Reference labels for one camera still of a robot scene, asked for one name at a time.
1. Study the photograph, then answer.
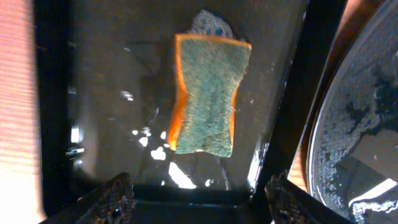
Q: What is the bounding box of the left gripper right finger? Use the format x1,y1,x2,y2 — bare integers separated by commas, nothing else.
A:
264,171,352,224

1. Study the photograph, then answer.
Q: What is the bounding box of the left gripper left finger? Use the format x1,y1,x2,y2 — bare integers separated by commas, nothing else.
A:
42,172,135,224

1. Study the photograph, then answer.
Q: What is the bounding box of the orange green scrub sponge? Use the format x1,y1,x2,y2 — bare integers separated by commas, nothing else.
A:
167,34,251,157

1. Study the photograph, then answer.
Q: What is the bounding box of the black round tray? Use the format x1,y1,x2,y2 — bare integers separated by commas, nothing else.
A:
307,1,397,223

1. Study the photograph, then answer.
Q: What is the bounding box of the black rectangular tray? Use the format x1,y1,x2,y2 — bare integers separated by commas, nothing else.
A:
34,1,346,223

